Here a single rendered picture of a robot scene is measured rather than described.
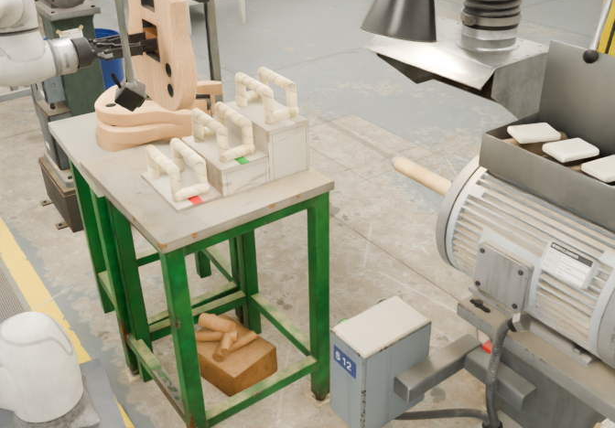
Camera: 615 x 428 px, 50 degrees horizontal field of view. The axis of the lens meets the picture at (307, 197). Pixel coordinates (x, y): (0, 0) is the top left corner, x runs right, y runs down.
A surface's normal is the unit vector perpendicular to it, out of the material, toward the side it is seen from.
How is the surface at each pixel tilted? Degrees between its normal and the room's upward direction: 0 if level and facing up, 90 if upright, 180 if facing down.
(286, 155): 90
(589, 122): 90
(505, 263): 90
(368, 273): 0
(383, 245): 0
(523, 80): 90
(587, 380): 0
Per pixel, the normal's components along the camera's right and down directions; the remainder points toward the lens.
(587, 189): -0.80, 0.31
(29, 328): 0.08, -0.87
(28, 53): 0.57, 0.18
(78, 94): 0.56, 0.40
